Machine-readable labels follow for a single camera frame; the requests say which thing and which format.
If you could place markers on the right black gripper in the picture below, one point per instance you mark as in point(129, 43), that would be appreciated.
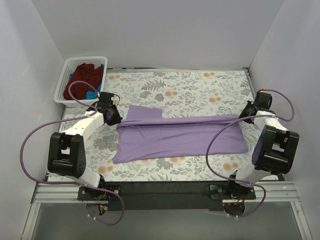
point(245, 113)

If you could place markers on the dark red t shirt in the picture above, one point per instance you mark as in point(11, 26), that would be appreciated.
point(82, 77)

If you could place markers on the purple t shirt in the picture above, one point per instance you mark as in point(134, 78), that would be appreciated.
point(146, 134)

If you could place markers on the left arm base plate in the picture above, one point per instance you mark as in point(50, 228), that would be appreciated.
point(100, 192)

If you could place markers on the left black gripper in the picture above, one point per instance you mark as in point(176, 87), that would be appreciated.
point(115, 117)

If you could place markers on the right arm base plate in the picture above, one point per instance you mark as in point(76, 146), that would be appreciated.
point(225, 191)

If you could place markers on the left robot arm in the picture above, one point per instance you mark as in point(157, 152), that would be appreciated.
point(67, 155)

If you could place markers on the blue t shirt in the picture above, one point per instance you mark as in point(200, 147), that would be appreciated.
point(91, 95)

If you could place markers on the white plastic laundry basket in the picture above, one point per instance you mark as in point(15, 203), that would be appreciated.
point(81, 81)

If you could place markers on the aluminium frame rail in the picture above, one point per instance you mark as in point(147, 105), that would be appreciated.
point(276, 191)

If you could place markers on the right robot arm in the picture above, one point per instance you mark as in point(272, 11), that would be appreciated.
point(274, 151)

